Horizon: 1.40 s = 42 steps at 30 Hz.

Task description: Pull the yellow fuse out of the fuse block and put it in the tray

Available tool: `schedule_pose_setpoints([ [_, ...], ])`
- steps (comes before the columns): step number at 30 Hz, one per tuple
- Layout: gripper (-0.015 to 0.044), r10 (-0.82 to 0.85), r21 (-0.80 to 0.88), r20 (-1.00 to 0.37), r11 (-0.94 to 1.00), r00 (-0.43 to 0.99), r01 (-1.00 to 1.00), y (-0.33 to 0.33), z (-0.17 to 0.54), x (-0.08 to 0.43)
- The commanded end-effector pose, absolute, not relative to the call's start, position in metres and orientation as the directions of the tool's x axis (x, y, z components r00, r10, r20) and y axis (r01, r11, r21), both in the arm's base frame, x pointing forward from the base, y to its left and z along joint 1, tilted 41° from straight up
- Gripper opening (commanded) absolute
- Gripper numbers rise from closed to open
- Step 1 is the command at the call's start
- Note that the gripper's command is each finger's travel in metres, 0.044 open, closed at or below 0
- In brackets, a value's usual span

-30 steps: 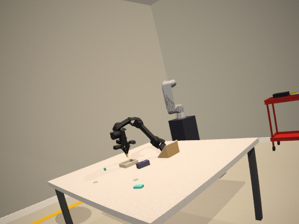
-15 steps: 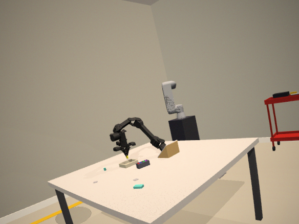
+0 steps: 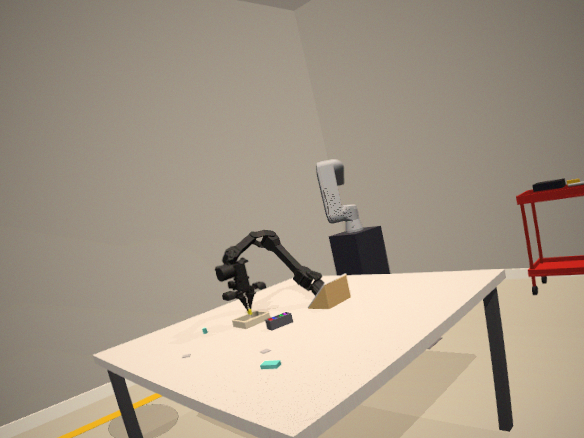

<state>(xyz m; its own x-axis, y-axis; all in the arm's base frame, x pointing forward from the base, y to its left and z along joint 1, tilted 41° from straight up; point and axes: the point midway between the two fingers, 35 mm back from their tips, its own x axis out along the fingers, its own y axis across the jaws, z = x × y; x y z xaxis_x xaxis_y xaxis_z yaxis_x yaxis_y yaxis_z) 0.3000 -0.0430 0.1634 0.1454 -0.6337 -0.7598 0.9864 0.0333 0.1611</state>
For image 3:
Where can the teal rectangular block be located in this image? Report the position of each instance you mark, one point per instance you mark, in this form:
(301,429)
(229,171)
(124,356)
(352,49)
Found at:
(273,364)

